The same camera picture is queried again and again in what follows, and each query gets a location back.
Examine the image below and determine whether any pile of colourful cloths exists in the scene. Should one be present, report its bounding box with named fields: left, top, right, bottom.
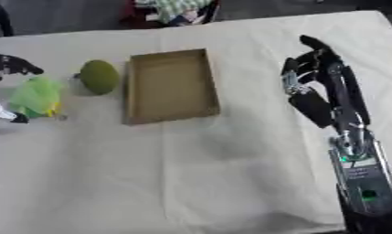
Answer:
left=119, top=0, right=223, bottom=29

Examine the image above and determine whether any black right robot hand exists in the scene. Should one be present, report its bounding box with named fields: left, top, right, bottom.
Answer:
left=279, top=34, right=374, bottom=129

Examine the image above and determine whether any light green mesh bag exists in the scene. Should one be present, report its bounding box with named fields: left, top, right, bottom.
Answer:
left=8, top=75, right=68, bottom=120

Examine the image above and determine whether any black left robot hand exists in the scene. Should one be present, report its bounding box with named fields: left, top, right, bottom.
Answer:
left=0, top=50, right=46, bottom=124

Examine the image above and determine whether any green round toy fruit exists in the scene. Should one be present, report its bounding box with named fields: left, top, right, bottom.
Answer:
left=72, top=59, right=122, bottom=96

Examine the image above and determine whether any tan cardboard box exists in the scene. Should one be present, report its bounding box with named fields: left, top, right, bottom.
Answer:
left=122, top=48, right=223, bottom=126

